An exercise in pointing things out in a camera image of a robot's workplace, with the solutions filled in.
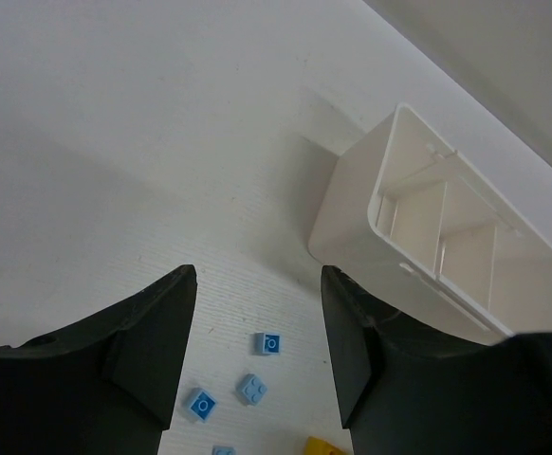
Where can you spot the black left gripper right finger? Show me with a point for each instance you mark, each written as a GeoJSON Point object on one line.
{"type": "Point", "coordinates": [404, 387]}

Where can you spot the light blue lego brick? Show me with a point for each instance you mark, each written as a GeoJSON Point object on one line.
{"type": "Point", "coordinates": [251, 389]}
{"type": "Point", "coordinates": [265, 343]}
{"type": "Point", "coordinates": [223, 450]}
{"type": "Point", "coordinates": [200, 404]}

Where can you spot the white three-compartment plastic container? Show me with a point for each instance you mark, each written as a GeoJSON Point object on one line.
{"type": "Point", "coordinates": [415, 224]}

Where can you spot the yellow lego brick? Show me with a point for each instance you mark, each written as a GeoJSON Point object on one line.
{"type": "Point", "coordinates": [317, 446]}

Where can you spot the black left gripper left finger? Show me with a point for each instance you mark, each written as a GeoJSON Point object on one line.
{"type": "Point", "coordinates": [105, 384]}

